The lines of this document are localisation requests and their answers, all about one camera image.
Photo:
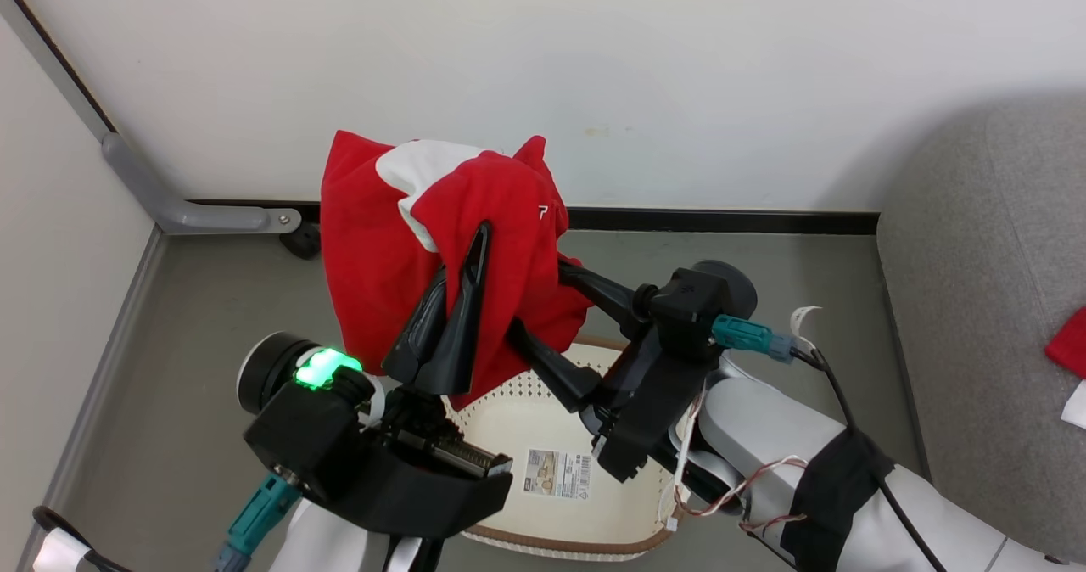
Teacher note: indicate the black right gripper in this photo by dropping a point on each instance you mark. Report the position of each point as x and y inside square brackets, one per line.
[653, 402]

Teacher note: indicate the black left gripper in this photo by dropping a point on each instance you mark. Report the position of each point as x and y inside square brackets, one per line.
[416, 487]

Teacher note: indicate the red garment white patch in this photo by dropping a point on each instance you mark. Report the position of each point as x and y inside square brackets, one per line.
[373, 258]

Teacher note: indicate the red jersey number 23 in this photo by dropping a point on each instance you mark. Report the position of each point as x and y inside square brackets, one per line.
[1071, 347]

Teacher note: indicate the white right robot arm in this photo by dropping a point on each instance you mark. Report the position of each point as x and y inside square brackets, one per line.
[764, 428]

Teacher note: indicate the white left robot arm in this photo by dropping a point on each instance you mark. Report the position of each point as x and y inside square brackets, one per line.
[322, 546]

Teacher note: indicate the grey fabric sofa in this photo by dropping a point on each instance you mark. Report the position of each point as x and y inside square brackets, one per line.
[976, 300]

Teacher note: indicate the white perforated laundry basket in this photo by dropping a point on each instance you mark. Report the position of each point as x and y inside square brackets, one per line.
[543, 428]

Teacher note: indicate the paper label sticker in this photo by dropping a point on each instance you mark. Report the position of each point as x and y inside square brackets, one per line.
[556, 474]

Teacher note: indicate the black caster wheel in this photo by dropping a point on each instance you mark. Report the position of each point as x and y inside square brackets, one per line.
[301, 243]

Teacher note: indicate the black baseboard strip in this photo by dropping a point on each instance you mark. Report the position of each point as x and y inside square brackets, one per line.
[721, 220]

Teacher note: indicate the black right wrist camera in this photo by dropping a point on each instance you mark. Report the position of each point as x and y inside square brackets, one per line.
[691, 309]

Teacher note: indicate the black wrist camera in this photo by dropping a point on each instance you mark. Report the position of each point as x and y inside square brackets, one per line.
[691, 309]
[297, 436]

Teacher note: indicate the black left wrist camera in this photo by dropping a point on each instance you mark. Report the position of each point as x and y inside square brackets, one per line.
[297, 436]

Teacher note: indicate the grey metal frame leg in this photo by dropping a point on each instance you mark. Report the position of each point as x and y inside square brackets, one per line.
[204, 215]

